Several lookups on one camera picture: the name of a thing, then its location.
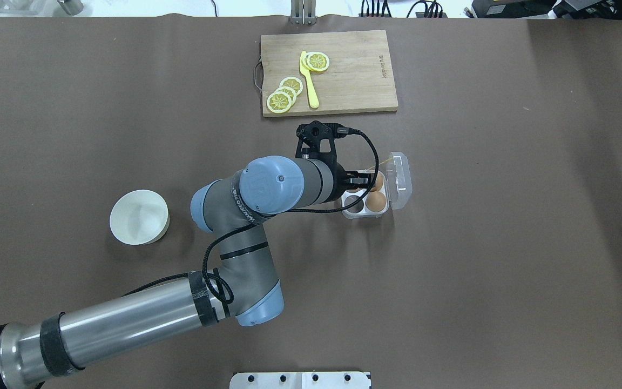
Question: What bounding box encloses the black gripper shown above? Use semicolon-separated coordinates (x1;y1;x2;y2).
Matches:
333;165;372;194

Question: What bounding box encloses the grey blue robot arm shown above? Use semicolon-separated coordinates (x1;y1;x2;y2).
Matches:
0;153;378;388

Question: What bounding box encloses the brown egg far in box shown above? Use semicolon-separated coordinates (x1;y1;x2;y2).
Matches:
370;171;384;192

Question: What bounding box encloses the brown egg in box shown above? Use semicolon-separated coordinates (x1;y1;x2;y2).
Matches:
370;171;384;192
366;191;387;213

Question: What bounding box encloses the brown egg near in box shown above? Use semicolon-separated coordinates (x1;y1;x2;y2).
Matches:
366;191;387;213

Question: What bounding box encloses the clear plastic egg box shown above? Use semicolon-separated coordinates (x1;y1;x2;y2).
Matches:
341;152;413;219

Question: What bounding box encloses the wooden cutting board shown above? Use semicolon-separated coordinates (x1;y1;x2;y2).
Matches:
261;30;399;118

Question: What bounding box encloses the lemon slice front of row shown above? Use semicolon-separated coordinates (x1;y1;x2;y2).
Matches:
266;91;295;114

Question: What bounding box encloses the lemon slice of row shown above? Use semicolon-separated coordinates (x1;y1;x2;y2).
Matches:
266;91;295;114
276;86;297;104
279;76;304;96

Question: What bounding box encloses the lemon slice middle of row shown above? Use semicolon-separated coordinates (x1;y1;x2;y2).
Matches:
276;86;297;104

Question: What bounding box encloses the lemon slice back of row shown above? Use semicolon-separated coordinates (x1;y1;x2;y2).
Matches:
279;76;304;96

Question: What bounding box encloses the lemon slice top pair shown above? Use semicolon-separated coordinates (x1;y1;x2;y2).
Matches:
312;51;330;73

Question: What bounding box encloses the lemon slice under pair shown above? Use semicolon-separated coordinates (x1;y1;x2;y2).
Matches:
301;52;318;71

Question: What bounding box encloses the white round bowl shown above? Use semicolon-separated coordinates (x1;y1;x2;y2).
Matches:
109;189;171;245

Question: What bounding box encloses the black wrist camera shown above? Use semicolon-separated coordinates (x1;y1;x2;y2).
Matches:
295;120;350;165

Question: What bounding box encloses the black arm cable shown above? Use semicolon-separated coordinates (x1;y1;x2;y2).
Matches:
122;129;381;319

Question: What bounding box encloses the aluminium frame post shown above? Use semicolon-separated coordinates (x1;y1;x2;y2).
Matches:
289;0;317;25

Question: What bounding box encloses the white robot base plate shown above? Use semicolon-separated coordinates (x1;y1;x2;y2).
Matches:
229;371;373;388

